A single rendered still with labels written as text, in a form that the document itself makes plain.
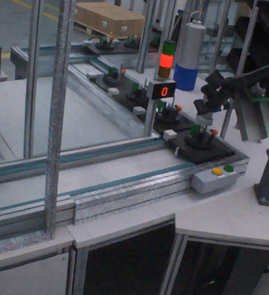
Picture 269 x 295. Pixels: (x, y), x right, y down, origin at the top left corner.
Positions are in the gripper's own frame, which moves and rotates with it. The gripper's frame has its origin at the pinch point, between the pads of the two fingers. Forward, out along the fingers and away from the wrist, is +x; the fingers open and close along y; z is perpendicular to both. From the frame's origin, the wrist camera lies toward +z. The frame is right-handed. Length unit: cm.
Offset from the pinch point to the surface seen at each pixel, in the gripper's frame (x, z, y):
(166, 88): -2.2, 11.6, 18.3
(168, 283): 30, -63, 32
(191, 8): 44, 99, -78
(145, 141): 21.3, -1.3, 21.6
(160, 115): 23.4, 10.8, 5.8
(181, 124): 22.9, 4.4, -4.3
